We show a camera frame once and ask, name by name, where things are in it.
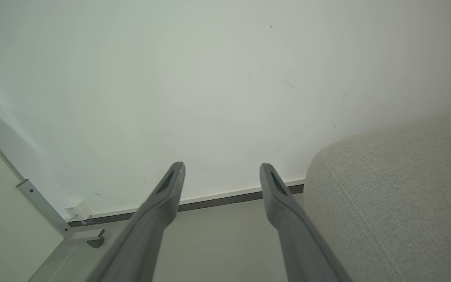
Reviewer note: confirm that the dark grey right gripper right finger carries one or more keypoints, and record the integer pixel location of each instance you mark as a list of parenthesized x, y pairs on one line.
[(300, 243)]

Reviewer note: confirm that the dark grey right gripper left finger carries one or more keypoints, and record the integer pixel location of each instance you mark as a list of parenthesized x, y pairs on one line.
[(147, 231)]

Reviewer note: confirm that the white and black baseboard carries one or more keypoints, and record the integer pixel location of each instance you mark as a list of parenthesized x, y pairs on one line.
[(217, 199)]

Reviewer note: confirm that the light grey fabric sofa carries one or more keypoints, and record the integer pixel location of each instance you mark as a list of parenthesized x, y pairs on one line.
[(405, 203)]

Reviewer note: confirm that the white partition panel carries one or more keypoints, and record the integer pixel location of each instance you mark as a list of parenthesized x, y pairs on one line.
[(2, 227)]

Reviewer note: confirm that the small white wall box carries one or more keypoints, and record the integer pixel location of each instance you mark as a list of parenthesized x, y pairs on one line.
[(80, 210)]

